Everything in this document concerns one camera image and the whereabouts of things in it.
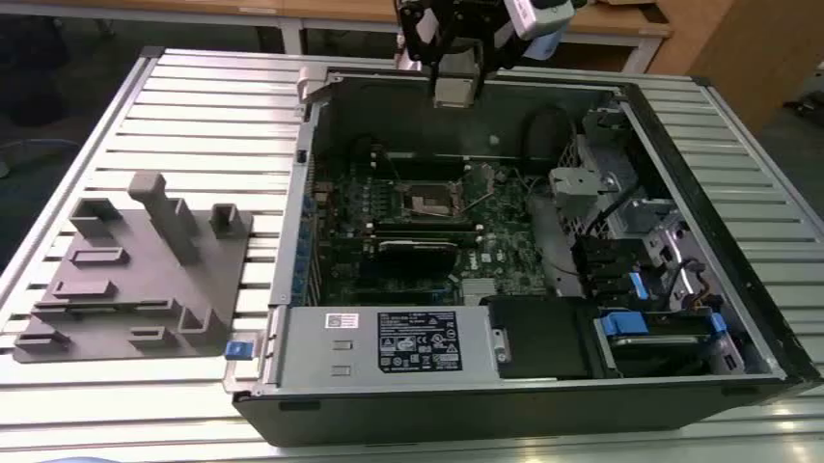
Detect wooden desk white frame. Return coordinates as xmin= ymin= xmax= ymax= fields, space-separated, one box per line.
xmin=0 ymin=0 xmax=305 ymax=57
xmin=282 ymin=0 xmax=676 ymax=74

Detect grey parts rack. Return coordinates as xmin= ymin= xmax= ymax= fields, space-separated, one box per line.
xmin=11 ymin=172 xmax=257 ymax=364

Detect black graphics card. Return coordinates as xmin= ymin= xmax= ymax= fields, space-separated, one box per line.
xmin=360 ymin=236 xmax=462 ymax=289

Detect black PC case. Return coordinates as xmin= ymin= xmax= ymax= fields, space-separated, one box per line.
xmin=222 ymin=65 xmax=824 ymax=448

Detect coloured power wires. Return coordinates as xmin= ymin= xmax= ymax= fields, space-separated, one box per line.
xmin=683 ymin=283 xmax=717 ymax=313

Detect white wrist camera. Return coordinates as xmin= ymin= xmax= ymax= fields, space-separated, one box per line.
xmin=500 ymin=0 xmax=572 ymax=41

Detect black office chair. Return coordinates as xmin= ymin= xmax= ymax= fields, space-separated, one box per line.
xmin=0 ymin=14 xmax=74 ymax=127

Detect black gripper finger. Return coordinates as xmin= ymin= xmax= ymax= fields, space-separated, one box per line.
xmin=474 ymin=23 xmax=520 ymax=95
xmin=397 ymin=0 xmax=460 ymax=94

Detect curved black cable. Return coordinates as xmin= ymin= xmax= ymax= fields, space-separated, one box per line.
xmin=581 ymin=195 xmax=637 ymax=242

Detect wooden cabinet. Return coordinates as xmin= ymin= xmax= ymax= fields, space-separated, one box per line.
xmin=649 ymin=0 xmax=824 ymax=134

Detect silver power supply unit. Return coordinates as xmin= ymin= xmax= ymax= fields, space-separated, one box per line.
xmin=261 ymin=304 xmax=512 ymax=388

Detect blue floor cable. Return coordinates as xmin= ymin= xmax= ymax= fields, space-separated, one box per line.
xmin=0 ymin=137 xmax=83 ymax=156

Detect silver chipset heatsink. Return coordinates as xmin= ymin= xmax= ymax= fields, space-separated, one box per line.
xmin=460 ymin=276 xmax=502 ymax=296

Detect perforated metal drive cage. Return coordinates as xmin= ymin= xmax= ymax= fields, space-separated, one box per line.
xmin=553 ymin=108 xmax=688 ymax=242

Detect CPU socket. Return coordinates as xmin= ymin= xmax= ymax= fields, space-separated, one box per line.
xmin=398 ymin=180 xmax=476 ymax=221

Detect green motherboard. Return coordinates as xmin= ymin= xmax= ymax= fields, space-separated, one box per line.
xmin=306 ymin=158 xmax=581 ymax=308

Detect grey metal bracket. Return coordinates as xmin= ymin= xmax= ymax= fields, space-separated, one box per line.
xmin=549 ymin=166 xmax=621 ymax=211

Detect silver CPU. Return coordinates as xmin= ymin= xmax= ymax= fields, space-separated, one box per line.
xmin=433 ymin=78 xmax=484 ymax=109

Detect blue disk carrier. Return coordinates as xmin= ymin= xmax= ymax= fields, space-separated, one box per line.
xmin=592 ymin=310 xmax=734 ymax=380

